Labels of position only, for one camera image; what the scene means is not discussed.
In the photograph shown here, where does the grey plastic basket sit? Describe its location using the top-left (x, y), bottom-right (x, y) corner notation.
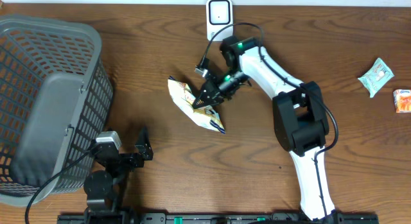
top-left (1, 15), bottom-right (113, 207)

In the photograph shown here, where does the orange tissue pack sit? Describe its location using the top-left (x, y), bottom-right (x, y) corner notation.
top-left (393, 89), bottom-right (411, 113)

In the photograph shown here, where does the white barcode scanner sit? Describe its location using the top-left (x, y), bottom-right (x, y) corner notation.
top-left (205, 0), bottom-right (234, 41)

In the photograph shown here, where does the yellow snack bag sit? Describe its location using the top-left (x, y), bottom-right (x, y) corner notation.
top-left (168, 76), bottom-right (225, 134)

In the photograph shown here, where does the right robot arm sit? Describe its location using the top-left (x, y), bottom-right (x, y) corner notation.
top-left (193, 36), bottom-right (335, 221)

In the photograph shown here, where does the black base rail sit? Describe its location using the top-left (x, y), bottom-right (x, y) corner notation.
top-left (57, 209), bottom-right (379, 224)

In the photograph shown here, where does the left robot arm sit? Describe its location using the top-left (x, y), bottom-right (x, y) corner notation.
top-left (83, 127), bottom-right (153, 223)

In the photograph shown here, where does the teal wet wipes pack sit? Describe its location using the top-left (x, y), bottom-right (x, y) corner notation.
top-left (358, 58), bottom-right (394, 98)

